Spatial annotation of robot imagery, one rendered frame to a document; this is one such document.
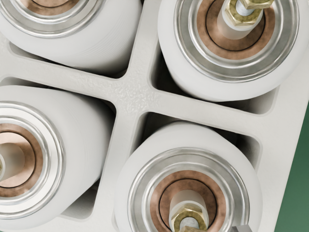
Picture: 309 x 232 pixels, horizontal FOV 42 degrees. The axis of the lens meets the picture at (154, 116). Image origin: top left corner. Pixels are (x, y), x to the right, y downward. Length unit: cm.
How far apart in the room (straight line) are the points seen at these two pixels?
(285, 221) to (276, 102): 24
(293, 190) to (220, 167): 29
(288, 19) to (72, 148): 15
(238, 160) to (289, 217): 29
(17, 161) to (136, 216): 8
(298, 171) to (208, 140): 28
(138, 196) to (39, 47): 11
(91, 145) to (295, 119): 16
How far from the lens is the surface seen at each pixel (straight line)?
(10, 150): 26
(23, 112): 27
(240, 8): 21
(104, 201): 34
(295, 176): 53
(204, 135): 26
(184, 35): 25
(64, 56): 28
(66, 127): 26
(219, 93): 26
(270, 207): 34
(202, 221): 22
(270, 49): 26
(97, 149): 31
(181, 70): 25
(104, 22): 26
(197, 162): 25
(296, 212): 54
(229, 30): 24
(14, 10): 28
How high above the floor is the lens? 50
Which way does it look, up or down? 86 degrees down
